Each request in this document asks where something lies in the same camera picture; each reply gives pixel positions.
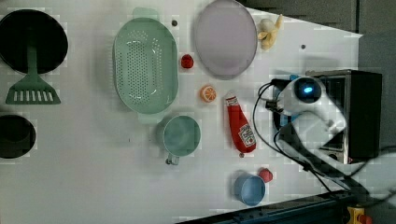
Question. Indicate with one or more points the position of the silver black toaster oven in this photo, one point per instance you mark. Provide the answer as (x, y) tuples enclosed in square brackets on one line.
[(349, 101)]

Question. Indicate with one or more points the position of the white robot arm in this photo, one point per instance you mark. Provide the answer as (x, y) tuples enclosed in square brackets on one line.
[(318, 121)]

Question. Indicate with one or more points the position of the orange slice toy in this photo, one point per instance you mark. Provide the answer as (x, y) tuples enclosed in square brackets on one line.
[(208, 93)]

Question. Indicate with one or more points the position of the green mug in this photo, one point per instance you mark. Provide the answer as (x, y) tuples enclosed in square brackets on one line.
[(181, 136)]

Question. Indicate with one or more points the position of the red ketchup bottle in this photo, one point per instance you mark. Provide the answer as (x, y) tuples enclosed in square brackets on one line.
[(241, 131)]

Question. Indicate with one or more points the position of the red toy strawberry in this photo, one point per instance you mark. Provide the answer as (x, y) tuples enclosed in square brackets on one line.
[(187, 61)]

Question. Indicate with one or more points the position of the green plastic colander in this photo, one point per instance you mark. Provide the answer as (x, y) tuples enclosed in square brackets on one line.
[(145, 65)]

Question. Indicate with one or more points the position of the lilac round plate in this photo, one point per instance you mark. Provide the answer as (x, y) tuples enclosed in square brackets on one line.
[(225, 38)]

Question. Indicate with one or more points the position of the blue cup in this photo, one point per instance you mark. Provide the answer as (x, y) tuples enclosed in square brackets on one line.
[(249, 189)]

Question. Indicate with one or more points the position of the red toy fruit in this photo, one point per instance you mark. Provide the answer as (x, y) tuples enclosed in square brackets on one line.
[(266, 175)]

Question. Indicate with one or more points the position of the green slotted spatula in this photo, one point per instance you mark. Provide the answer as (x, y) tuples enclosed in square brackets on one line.
[(32, 89)]

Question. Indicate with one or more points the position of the small black pot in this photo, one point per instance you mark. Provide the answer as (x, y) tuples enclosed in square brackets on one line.
[(17, 136)]

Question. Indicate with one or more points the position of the yellow red emergency button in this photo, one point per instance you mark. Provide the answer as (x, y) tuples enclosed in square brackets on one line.
[(357, 216)]

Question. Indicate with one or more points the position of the black frying pan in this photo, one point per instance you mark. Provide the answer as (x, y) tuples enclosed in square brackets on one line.
[(27, 27)]

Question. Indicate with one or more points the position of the blue metal table frame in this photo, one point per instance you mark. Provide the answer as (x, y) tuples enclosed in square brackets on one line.
[(326, 208)]

